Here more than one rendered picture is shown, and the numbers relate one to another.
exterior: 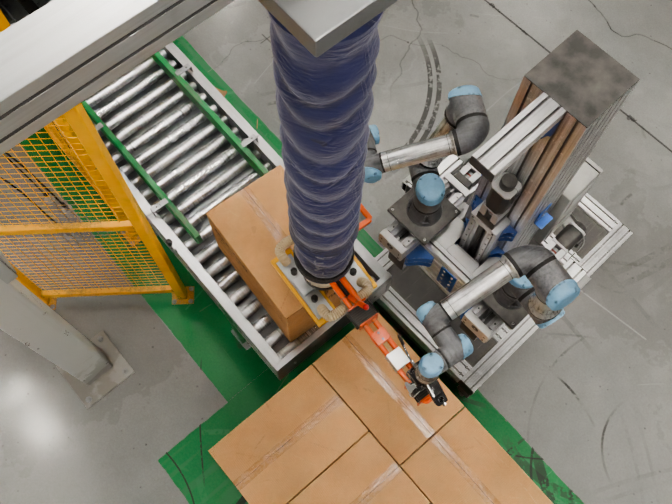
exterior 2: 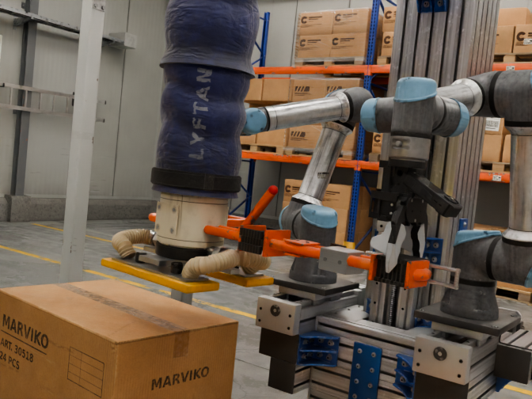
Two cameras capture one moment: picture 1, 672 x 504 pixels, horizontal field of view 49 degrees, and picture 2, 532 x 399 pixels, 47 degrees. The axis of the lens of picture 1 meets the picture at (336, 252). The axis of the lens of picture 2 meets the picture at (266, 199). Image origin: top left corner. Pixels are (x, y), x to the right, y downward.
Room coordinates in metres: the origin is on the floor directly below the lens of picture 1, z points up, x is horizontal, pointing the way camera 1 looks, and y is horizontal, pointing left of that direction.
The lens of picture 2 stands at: (-0.57, 0.14, 1.38)
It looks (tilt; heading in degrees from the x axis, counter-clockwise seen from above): 3 degrees down; 350
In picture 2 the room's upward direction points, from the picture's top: 6 degrees clockwise
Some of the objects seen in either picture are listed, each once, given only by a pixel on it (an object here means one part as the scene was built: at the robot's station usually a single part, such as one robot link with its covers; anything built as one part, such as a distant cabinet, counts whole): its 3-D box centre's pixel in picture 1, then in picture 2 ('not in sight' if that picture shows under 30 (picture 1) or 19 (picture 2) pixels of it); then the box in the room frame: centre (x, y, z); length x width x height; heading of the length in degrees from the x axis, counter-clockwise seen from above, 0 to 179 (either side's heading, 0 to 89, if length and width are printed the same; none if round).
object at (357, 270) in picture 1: (342, 259); (214, 264); (1.05, -0.03, 1.11); 0.34 x 0.10 x 0.05; 38
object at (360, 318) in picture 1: (362, 313); (264, 240); (0.80, -0.11, 1.21); 0.10 x 0.08 x 0.06; 128
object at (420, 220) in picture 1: (425, 205); (313, 264); (1.31, -0.37, 1.09); 0.15 x 0.15 x 0.10
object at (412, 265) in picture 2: (419, 389); (398, 270); (0.52, -0.32, 1.21); 0.08 x 0.07 x 0.05; 38
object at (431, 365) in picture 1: (430, 366); (414, 108); (0.54, -0.32, 1.52); 0.09 x 0.08 x 0.11; 124
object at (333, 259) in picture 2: (397, 359); (341, 260); (0.63, -0.24, 1.21); 0.07 x 0.07 x 0.04; 38
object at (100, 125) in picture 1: (98, 132); not in sight; (1.89, 1.22, 0.60); 1.60 x 0.10 x 0.09; 42
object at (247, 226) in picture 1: (285, 255); (108, 373); (1.20, 0.23, 0.75); 0.60 x 0.40 x 0.40; 39
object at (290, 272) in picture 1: (304, 285); (157, 267); (0.94, 0.12, 1.11); 0.34 x 0.10 x 0.05; 38
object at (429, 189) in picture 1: (428, 191); (317, 226); (1.32, -0.37, 1.20); 0.13 x 0.12 x 0.14; 11
